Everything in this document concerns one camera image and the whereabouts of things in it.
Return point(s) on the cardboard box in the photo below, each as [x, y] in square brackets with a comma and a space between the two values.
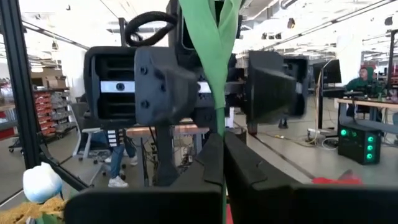
[49, 77]

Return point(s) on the black computer green lights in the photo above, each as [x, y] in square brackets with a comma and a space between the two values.
[357, 144]

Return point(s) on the shelf rack with red bins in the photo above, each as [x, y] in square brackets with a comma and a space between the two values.
[51, 112]

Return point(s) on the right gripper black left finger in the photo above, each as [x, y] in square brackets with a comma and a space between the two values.
[149, 207]

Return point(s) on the wooden work table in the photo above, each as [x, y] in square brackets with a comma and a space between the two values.
[186, 130]

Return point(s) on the yellow artificial flower bunch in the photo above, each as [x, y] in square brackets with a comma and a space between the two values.
[28, 211]

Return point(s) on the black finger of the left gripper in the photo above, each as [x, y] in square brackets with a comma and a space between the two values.
[270, 90]
[164, 87]

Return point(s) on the black monitor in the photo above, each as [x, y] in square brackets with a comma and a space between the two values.
[331, 73]

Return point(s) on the white chair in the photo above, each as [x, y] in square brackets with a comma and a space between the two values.
[85, 133]

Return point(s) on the red artificial flower bunch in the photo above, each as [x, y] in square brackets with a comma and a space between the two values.
[335, 180]

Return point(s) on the wooden desk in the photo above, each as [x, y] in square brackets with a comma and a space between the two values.
[367, 103]

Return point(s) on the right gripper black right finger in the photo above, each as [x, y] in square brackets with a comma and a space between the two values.
[311, 207]

